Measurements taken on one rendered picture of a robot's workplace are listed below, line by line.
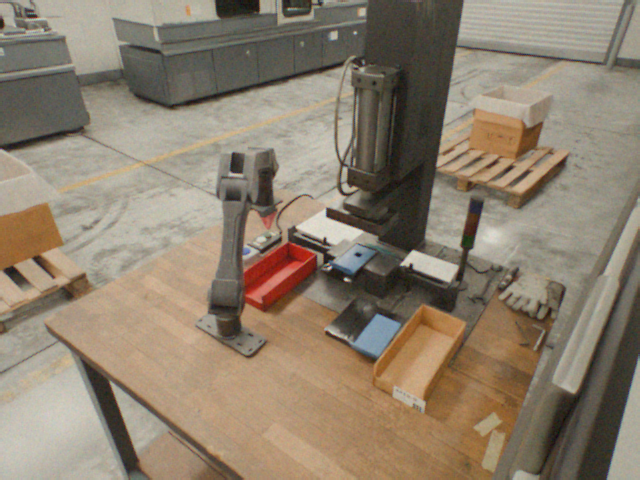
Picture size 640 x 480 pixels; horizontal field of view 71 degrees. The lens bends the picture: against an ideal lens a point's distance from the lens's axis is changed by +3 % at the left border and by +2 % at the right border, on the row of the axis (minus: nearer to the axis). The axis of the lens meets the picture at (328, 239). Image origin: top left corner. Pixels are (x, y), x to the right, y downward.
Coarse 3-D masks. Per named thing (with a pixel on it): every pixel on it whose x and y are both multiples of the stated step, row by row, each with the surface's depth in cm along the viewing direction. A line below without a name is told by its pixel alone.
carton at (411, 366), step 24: (432, 312) 114; (408, 336) 113; (432, 336) 115; (456, 336) 106; (384, 360) 102; (408, 360) 108; (432, 360) 108; (384, 384) 99; (408, 384) 102; (432, 384) 98
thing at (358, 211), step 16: (368, 192) 117; (384, 192) 125; (400, 192) 128; (336, 208) 123; (352, 208) 117; (368, 208) 114; (384, 208) 120; (352, 224) 121; (368, 224) 117; (384, 224) 116
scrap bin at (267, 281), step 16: (272, 256) 136; (288, 256) 144; (304, 256) 139; (256, 272) 132; (272, 272) 136; (288, 272) 136; (304, 272) 133; (256, 288) 130; (272, 288) 121; (288, 288) 128; (256, 304) 122; (272, 304) 124
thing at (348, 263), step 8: (352, 248) 133; (360, 248) 133; (344, 256) 130; (352, 256) 130; (360, 256) 130; (368, 256) 130; (336, 264) 122; (344, 264) 126; (352, 264) 126; (360, 264) 126; (344, 272) 124; (352, 272) 123
